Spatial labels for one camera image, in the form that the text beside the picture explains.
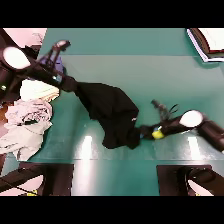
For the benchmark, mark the black garment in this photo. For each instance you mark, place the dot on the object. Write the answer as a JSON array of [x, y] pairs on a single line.
[[110, 110]]

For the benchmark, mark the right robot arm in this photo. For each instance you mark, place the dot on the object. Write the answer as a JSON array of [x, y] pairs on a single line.
[[210, 129]]

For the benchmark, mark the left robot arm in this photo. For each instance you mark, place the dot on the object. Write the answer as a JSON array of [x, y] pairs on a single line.
[[36, 70]]

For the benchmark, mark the cream garment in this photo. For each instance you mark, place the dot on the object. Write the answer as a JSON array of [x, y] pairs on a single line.
[[36, 90]]

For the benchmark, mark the pale lilac garment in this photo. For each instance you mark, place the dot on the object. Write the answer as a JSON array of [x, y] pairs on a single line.
[[30, 111]]

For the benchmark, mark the light grey garment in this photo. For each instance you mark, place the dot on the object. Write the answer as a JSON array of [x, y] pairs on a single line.
[[23, 140]]

